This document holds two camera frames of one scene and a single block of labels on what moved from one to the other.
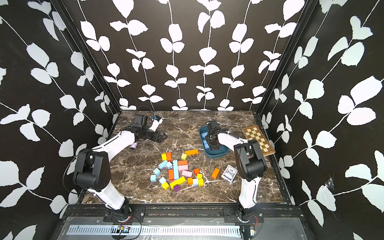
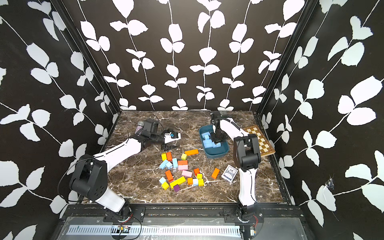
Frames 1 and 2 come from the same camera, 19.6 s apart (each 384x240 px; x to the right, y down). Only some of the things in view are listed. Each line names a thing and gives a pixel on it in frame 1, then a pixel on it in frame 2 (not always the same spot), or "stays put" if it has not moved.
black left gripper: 160,139 → 166,147
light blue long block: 164,164 stays put
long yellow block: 178,181 stays put
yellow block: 164,156 stays put
